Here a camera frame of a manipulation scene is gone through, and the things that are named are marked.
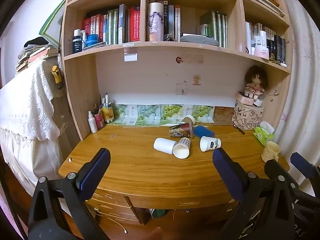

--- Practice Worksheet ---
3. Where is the pink round tin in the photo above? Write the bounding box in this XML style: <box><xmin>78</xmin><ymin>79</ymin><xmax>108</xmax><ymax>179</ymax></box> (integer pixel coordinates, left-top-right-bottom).
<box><xmin>236</xmin><ymin>92</ymin><xmax>254</xmax><ymax>106</ymax></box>

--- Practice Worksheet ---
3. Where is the dark pen on desk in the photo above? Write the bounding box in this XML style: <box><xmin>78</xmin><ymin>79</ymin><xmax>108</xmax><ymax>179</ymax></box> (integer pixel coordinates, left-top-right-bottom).
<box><xmin>233</xmin><ymin>124</ymin><xmax>245</xmax><ymax>135</ymax></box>

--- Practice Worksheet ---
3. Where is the pink tube bottle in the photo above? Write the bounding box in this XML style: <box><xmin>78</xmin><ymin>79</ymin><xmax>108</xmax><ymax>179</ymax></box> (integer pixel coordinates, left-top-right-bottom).
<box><xmin>94</xmin><ymin>113</ymin><xmax>104</xmax><ymax>130</ymax></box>

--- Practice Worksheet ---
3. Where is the brown cardboard card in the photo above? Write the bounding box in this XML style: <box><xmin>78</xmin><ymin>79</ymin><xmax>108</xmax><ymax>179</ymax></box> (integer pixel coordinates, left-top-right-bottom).
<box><xmin>213</xmin><ymin>106</ymin><xmax>234</xmax><ymax>126</ymax></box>

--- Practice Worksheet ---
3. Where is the red patterned paper cup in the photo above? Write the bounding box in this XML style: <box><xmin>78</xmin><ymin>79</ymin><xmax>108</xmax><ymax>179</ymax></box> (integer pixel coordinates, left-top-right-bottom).
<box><xmin>169</xmin><ymin>122</ymin><xmax>193</xmax><ymax>138</ymax></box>

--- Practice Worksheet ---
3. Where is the blue plastic cup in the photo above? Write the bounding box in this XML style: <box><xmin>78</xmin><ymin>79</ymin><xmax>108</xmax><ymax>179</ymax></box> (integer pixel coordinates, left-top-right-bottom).
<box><xmin>193</xmin><ymin>125</ymin><xmax>215</xmax><ymax>138</ymax></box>

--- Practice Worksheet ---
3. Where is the brown lidded coffee cup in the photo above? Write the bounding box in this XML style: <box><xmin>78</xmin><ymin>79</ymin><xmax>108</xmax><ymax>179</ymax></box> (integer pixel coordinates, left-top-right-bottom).
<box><xmin>181</xmin><ymin>115</ymin><xmax>195</xmax><ymax>125</ymax></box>

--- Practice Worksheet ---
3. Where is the plain white paper cup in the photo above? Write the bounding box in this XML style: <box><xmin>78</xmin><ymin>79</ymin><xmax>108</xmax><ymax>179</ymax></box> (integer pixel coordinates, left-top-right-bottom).
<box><xmin>153</xmin><ymin>138</ymin><xmax>177</xmax><ymax>154</ymax></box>

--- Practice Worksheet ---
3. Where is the pink white cosmetic bottle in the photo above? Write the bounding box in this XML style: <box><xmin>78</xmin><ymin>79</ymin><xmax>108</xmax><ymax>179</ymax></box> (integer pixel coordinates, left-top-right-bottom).
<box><xmin>254</xmin><ymin>30</ymin><xmax>270</xmax><ymax>60</ymax></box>

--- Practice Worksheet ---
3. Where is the cream ceramic mug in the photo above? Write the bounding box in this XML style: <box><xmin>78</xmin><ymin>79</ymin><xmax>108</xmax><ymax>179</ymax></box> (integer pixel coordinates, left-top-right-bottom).
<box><xmin>261</xmin><ymin>141</ymin><xmax>280</xmax><ymax>163</ymax></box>

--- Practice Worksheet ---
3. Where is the stack of papers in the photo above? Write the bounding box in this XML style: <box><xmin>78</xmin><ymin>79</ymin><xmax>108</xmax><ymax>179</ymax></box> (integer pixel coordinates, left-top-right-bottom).
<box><xmin>16</xmin><ymin>36</ymin><xmax>58</xmax><ymax>74</ymax></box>

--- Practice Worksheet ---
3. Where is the blue round jar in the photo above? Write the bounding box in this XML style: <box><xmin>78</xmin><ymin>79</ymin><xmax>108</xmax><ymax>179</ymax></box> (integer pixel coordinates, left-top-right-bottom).
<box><xmin>86</xmin><ymin>34</ymin><xmax>99</xmax><ymax>47</ymax></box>

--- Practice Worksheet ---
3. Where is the dark blue bottle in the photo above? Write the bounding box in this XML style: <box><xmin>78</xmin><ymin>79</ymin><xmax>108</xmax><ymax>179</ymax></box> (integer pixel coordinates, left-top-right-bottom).
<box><xmin>72</xmin><ymin>29</ymin><xmax>82</xmax><ymax>54</ymax></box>

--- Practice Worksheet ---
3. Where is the wooden bookshelf unit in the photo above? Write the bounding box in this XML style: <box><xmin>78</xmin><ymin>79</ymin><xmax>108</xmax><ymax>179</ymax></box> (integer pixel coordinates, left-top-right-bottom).
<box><xmin>62</xmin><ymin>0</ymin><xmax>292</xmax><ymax>139</ymax></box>

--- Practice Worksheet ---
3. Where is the desk drawer unit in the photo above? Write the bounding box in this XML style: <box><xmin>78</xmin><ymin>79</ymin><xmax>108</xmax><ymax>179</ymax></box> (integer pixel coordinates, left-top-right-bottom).
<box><xmin>86</xmin><ymin>189</ymin><xmax>151</xmax><ymax>225</ymax></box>

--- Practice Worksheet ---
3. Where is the yellow hanging toy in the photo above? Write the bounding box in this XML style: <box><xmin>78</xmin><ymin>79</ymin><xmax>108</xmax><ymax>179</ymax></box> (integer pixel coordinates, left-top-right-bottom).
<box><xmin>51</xmin><ymin>65</ymin><xmax>63</xmax><ymax>90</ymax></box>

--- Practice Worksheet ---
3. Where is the grey flat case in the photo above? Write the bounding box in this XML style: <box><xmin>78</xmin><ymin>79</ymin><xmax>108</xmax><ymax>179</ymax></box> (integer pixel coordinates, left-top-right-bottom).
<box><xmin>180</xmin><ymin>33</ymin><xmax>220</xmax><ymax>47</ymax></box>

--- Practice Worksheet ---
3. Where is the white spray bottle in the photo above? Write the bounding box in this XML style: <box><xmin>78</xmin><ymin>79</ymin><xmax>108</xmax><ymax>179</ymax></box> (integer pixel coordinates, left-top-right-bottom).
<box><xmin>88</xmin><ymin>111</ymin><xmax>98</xmax><ymax>133</ymax></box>

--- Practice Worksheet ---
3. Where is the printed canvas bag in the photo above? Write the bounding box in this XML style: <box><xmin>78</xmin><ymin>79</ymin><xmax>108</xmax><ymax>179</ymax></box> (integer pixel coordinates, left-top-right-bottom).
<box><xmin>232</xmin><ymin>100</ymin><xmax>264</xmax><ymax>130</ymax></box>

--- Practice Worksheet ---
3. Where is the green framed board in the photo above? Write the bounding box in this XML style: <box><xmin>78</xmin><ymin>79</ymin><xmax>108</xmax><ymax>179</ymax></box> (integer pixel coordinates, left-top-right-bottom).
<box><xmin>39</xmin><ymin>0</ymin><xmax>66</xmax><ymax>49</ymax></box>

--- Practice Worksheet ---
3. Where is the white paper cup bamboo print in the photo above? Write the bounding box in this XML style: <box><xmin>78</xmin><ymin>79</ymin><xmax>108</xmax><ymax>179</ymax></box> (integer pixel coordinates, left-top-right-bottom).
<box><xmin>200</xmin><ymin>136</ymin><xmax>221</xmax><ymax>152</ymax></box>

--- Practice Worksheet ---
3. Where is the yellow printed can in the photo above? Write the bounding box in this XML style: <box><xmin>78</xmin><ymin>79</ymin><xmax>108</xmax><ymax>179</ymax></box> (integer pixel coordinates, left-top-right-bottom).
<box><xmin>102</xmin><ymin>102</ymin><xmax>114</xmax><ymax>124</ymax></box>

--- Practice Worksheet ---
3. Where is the green tissue pack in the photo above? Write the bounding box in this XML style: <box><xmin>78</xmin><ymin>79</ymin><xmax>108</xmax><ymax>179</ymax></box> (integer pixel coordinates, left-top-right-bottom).
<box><xmin>253</xmin><ymin>121</ymin><xmax>275</xmax><ymax>146</ymax></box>

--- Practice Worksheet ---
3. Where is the grape picture cards strip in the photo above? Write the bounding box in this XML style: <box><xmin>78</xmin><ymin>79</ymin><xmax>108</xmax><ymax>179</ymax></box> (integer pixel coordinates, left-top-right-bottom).
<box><xmin>111</xmin><ymin>104</ymin><xmax>215</xmax><ymax>127</ymax></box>

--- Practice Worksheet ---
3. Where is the red dictionary book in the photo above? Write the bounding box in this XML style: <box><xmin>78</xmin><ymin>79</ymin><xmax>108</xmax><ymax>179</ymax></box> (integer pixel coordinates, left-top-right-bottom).
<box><xmin>128</xmin><ymin>7</ymin><xmax>140</xmax><ymax>42</ymax></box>

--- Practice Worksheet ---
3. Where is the brown haired rag doll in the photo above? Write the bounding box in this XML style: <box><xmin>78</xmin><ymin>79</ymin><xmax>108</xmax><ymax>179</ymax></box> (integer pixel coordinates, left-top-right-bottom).
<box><xmin>244</xmin><ymin>66</ymin><xmax>269</xmax><ymax>101</ymax></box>

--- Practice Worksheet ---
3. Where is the white lace cloth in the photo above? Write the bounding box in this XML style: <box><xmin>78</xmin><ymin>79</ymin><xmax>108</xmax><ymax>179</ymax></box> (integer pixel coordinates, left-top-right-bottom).
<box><xmin>1</xmin><ymin>60</ymin><xmax>62</xmax><ymax>195</ymax></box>

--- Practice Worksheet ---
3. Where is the checkered paper cup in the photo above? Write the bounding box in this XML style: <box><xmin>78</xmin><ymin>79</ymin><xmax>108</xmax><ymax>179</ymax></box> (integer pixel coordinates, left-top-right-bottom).
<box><xmin>172</xmin><ymin>138</ymin><xmax>191</xmax><ymax>159</ymax></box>

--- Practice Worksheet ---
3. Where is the white floral cylinder box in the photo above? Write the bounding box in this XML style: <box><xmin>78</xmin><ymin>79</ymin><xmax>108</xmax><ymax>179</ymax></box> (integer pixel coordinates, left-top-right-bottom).
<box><xmin>148</xmin><ymin>2</ymin><xmax>164</xmax><ymax>42</ymax></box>

